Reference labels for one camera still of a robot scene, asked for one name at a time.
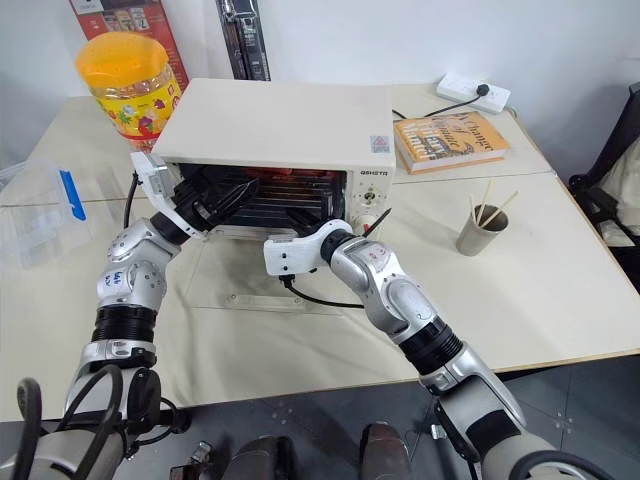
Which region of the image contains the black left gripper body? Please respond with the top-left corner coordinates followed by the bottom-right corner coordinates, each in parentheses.
top-left (172, 166), bottom-right (237, 233)

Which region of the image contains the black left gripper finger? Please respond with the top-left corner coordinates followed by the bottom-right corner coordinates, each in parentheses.
top-left (212, 166), bottom-right (254, 185)
top-left (218, 177), bottom-right (262, 222)

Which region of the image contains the glass toaster oven door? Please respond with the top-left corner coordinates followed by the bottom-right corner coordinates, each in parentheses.
top-left (187, 230), bottom-right (365, 313)

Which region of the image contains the white toaster oven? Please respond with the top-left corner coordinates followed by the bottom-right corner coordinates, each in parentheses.
top-left (151, 77), bottom-right (396, 242)

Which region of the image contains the grey cup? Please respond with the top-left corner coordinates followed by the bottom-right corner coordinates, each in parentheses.
top-left (455, 201), bottom-right (512, 257)

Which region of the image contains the orange book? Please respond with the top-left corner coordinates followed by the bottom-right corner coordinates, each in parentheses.
top-left (392, 111), bottom-right (513, 176)

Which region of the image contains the blue box latch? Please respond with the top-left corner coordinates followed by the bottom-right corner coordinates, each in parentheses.
top-left (58, 168), bottom-right (88, 223)

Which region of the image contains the yellow lidded plastic jar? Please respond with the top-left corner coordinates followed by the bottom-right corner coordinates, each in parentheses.
top-left (74, 33), bottom-right (184, 153)

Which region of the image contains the black packaged tool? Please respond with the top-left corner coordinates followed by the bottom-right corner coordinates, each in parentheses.
top-left (214, 0), bottom-right (274, 83)

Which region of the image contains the white power strip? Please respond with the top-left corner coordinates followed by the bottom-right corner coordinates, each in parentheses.
top-left (435, 72), bottom-right (513, 116)

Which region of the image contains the clear plastic storage box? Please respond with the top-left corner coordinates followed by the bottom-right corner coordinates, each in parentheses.
top-left (0, 153), bottom-right (100, 272)

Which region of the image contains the red cardboard box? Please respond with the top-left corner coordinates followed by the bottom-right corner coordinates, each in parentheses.
top-left (66, 0), bottom-right (192, 99)

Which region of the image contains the black chair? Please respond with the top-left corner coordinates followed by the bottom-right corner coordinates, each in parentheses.
top-left (568, 81), bottom-right (640, 297)

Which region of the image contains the dark rounded shape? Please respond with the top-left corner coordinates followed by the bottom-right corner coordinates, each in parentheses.
top-left (233, 434), bottom-right (297, 480)
top-left (358, 421), bottom-right (414, 480)

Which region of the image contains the white cloth bundle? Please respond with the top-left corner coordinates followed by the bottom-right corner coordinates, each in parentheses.
top-left (596, 143), bottom-right (640, 247)

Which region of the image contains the small dark brown device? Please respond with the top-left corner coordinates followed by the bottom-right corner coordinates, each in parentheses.
top-left (168, 439), bottom-right (214, 480)

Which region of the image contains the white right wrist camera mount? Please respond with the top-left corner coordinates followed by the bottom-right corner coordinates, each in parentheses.
top-left (262, 218), bottom-right (353, 277)

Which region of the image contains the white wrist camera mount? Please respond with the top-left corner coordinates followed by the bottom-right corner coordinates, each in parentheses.
top-left (129, 151), bottom-right (207, 242)
top-left (262, 218), bottom-right (353, 277)

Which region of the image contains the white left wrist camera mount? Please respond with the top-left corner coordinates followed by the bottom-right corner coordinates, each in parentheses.
top-left (129, 151), bottom-right (207, 242)

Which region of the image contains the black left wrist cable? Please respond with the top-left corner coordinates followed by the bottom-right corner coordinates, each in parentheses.
top-left (123, 170), bottom-right (147, 233)

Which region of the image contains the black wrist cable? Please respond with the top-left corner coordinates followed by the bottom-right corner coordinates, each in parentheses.
top-left (275, 273), bottom-right (367, 310)
top-left (123, 170), bottom-right (147, 233)

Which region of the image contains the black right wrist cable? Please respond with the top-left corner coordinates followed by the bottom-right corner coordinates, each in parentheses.
top-left (275, 273), bottom-right (367, 310)

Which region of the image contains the black plug and cord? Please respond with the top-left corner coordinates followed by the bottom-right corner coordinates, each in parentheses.
top-left (391, 83), bottom-right (495, 122)

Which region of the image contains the black left shoulder cable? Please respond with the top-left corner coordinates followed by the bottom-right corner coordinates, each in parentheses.
top-left (16, 363), bottom-right (126, 480)

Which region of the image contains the black shoulder cable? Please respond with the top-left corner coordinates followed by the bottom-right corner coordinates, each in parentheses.
top-left (508, 448), bottom-right (617, 480)
top-left (16, 363), bottom-right (126, 480)

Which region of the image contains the black right shoulder cable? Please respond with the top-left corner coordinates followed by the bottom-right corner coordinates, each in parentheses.
top-left (508, 448), bottom-right (617, 480)

